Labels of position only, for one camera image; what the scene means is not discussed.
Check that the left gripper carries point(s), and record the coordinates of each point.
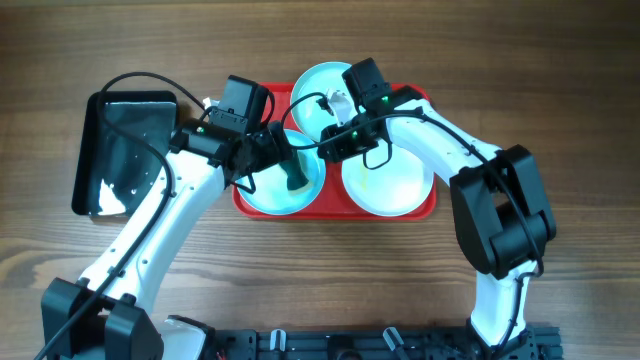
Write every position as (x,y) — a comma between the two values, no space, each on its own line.
(272,149)

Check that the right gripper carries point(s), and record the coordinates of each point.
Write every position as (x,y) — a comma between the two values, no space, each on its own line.
(330,136)

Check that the teal plate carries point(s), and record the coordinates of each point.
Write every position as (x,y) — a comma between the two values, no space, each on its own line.
(308,115)
(266,191)

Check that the yellow green sponge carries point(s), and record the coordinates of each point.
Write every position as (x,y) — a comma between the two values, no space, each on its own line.
(295,183)

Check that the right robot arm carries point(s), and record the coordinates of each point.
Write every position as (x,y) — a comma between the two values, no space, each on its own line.
(502,216)

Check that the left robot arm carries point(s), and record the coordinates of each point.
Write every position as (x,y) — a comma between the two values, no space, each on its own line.
(105,314)

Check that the red plastic tray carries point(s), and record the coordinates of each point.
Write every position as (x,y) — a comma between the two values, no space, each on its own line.
(333,203)

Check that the black water tray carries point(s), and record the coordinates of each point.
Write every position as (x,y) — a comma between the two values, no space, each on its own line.
(113,174)

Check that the teal plate top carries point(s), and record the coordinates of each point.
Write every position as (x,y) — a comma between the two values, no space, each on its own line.
(308,115)

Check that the white plate right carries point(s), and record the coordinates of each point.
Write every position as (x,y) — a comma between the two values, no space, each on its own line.
(387,187)

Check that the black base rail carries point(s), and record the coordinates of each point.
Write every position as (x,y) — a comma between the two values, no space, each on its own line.
(391,343)

